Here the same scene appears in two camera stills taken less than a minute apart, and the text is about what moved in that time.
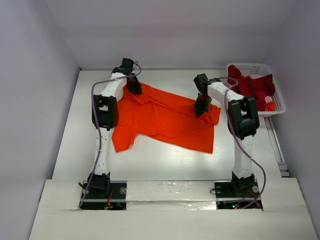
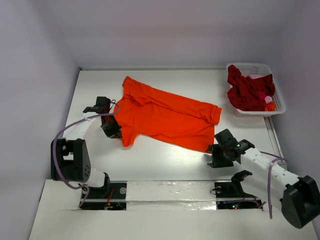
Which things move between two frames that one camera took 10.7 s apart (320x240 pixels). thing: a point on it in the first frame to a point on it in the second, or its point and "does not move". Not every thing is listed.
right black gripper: [202, 104] to [216, 157]
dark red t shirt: [248, 87] does not move
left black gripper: [135, 89] to [115, 132]
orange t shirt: [155, 113] does not move
